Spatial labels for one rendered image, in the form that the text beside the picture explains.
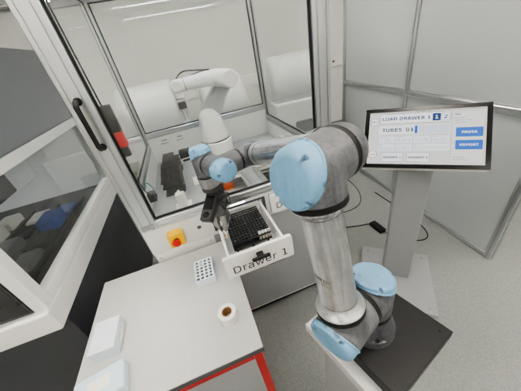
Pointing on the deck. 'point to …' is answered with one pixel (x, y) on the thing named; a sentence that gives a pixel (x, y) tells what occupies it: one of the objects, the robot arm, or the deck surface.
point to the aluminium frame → (61, 82)
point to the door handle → (87, 124)
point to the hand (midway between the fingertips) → (222, 230)
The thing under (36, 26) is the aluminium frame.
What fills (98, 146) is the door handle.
